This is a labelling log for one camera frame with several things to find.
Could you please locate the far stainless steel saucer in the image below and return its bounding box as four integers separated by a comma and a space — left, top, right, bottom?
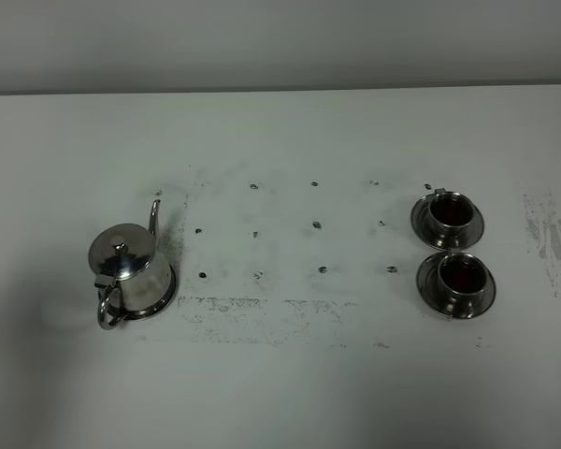
410, 189, 484, 251

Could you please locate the near stainless steel saucer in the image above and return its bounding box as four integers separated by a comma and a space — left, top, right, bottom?
416, 252, 496, 320

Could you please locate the stainless steel teapot saucer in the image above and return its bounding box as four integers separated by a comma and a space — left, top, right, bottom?
106, 266, 177, 321

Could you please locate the far stainless steel teacup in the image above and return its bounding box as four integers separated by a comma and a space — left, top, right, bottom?
427, 188, 476, 237

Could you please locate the stainless steel teacup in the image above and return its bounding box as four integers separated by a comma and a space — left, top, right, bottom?
427, 188, 476, 237
437, 253, 488, 297

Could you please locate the near stainless steel teacup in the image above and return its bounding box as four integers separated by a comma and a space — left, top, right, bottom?
437, 253, 488, 297

